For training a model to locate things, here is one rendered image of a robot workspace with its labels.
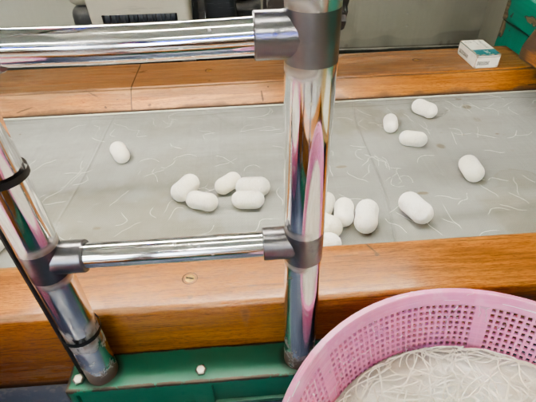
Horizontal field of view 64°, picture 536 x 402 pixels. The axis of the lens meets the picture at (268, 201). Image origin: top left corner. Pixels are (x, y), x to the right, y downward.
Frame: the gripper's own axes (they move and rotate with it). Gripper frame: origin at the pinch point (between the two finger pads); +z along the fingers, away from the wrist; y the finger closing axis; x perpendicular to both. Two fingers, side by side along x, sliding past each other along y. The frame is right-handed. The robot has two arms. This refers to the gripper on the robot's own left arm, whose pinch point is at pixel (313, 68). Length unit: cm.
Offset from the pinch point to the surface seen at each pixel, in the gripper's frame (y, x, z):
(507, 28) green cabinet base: 35.1, 17.7, -14.0
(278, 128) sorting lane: -3.9, 7.6, 4.0
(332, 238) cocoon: -1.2, -8.7, 19.9
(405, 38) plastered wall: 84, 176, -104
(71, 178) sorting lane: -27.8, 1.9, 10.4
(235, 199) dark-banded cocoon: -9.4, -3.8, 15.1
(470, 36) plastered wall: 120, 176, -103
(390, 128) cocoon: 9.6, 4.7, 5.9
